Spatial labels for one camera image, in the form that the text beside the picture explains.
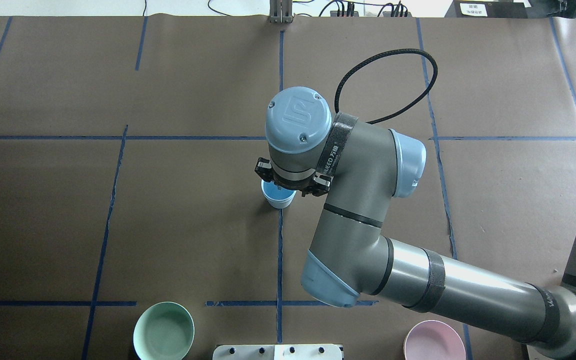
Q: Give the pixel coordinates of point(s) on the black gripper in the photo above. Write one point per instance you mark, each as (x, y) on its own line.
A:
(263, 170)

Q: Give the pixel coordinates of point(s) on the blue cup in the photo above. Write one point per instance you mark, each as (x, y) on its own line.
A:
(280, 203)
(274, 192)

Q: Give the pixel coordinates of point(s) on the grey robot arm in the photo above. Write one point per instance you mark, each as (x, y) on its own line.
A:
(524, 192)

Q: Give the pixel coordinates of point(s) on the black power strip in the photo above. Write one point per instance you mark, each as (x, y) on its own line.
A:
(353, 9)

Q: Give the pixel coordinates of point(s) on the pink bowl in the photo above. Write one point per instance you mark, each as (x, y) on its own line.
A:
(433, 340)

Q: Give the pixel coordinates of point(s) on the mint green bowl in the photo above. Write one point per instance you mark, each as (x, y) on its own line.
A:
(165, 331)

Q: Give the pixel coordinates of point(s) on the black box with label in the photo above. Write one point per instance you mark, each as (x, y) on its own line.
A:
(486, 9)

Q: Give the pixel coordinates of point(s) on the aluminium frame post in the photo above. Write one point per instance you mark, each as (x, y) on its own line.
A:
(281, 11)

